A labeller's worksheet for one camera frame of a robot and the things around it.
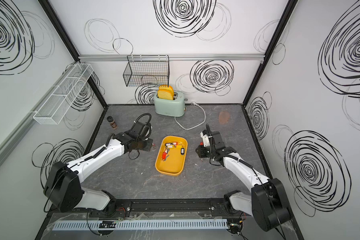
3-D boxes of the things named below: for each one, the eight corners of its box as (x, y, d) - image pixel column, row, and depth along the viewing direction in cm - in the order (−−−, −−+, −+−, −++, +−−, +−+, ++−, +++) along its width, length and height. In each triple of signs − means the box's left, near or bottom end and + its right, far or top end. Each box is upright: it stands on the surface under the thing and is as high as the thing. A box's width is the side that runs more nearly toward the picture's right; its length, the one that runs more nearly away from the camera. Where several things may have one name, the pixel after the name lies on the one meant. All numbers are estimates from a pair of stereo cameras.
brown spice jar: (111, 129, 107) (105, 120, 99) (113, 125, 110) (107, 115, 102) (116, 129, 107) (111, 120, 99) (118, 125, 110) (113, 115, 102)
